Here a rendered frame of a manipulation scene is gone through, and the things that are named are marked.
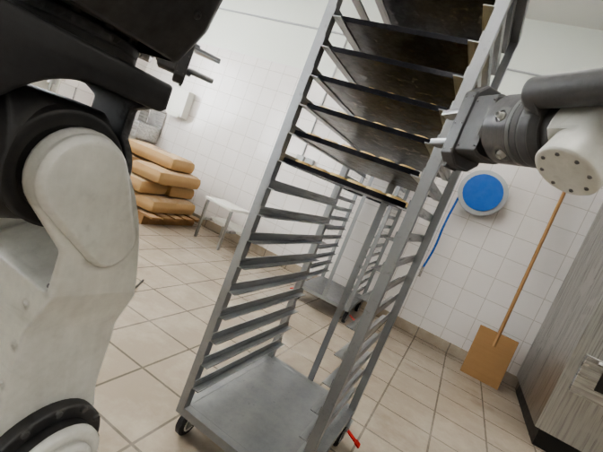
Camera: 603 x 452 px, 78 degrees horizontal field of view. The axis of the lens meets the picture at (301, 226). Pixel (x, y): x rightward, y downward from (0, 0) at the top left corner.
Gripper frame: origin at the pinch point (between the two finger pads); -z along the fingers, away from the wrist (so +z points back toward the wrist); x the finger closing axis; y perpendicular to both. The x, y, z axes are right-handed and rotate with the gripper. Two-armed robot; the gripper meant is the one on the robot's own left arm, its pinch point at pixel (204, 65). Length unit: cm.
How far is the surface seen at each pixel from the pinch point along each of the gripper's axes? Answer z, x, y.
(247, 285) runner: -37, -57, 25
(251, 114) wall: -69, 30, 358
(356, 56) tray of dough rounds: -38.5, 23.0, 12.1
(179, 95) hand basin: 13, 21, 421
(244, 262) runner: -31, -48, 19
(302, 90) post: -28.6, 8.8, 18.0
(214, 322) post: -29, -70, 18
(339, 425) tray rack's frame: -92, -102, 19
